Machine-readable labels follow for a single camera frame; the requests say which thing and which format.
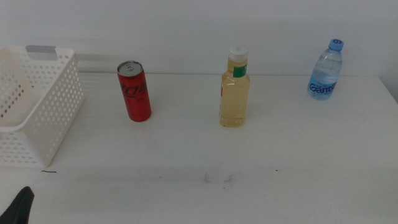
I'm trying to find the white perforated plastic basket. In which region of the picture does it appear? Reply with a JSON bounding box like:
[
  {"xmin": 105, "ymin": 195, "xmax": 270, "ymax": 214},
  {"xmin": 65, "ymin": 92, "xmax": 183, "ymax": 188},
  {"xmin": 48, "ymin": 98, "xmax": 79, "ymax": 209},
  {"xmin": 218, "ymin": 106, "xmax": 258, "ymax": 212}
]
[{"xmin": 0, "ymin": 45, "xmax": 85, "ymax": 168}]

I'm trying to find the clear water bottle blue cap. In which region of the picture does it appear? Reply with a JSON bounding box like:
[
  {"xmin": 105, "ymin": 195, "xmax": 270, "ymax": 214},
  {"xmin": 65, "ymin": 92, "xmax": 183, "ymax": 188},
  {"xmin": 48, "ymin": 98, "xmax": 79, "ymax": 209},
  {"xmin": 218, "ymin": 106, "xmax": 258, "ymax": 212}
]
[{"xmin": 307, "ymin": 38, "xmax": 345, "ymax": 101}]

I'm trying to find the red soda can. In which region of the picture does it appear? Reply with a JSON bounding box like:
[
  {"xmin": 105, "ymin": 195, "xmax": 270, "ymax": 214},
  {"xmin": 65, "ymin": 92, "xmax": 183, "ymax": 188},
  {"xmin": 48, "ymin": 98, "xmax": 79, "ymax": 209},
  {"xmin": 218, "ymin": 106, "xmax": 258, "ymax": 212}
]
[{"xmin": 116, "ymin": 60, "xmax": 152, "ymax": 123}]

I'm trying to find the yellow liquid bottle white cap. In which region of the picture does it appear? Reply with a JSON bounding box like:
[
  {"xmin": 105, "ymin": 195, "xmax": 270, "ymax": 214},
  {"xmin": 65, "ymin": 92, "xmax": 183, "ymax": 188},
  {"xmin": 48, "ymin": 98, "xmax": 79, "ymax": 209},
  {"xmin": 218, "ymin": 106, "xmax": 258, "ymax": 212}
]
[{"xmin": 219, "ymin": 45, "xmax": 251, "ymax": 128}]

